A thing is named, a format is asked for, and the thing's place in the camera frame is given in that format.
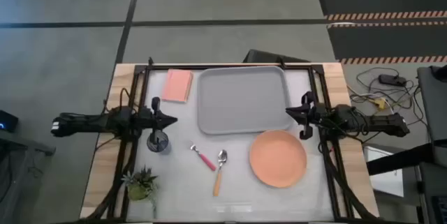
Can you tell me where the small potted green plant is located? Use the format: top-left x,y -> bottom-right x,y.
121,166 -> 159,202

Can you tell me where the grey side cabinet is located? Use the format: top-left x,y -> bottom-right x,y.
417,64 -> 447,169

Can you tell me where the black device with blue light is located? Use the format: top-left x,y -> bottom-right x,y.
0,110 -> 20,134

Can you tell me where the black hazard-striped floor mat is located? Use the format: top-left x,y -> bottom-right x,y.
316,0 -> 447,22
326,21 -> 447,65

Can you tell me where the orange round plate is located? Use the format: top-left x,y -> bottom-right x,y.
249,129 -> 308,189

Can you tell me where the pink-handled metal fork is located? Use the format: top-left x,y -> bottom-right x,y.
189,143 -> 217,172

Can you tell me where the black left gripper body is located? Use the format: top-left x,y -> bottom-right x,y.
139,96 -> 162,145

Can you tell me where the black floor cable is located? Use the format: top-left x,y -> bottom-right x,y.
347,66 -> 431,134

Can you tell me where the pink folded napkin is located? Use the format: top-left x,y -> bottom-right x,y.
161,68 -> 194,103

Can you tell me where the black flat beam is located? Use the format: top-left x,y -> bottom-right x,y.
366,142 -> 434,177

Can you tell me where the black cable bundle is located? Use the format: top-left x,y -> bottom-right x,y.
319,136 -> 380,223
83,136 -> 135,223

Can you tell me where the black power adapter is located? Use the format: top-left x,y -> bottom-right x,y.
379,73 -> 408,87

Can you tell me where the white box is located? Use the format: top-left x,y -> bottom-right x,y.
362,145 -> 405,198

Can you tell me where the white table mat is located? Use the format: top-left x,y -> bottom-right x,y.
127,68 -> 335,222

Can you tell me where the black chair back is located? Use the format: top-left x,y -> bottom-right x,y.
242,48 -> 312,64

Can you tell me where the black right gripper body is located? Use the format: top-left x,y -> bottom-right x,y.
299,91 -> 328,140

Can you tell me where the grey plastic tray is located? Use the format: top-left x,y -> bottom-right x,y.
196,65 -> 293,136

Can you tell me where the wooden-handled metal spoon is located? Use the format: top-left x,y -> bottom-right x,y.
212,149 -> 228,197

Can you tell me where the black metal table frame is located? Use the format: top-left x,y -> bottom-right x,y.
118,56 -> 353,223

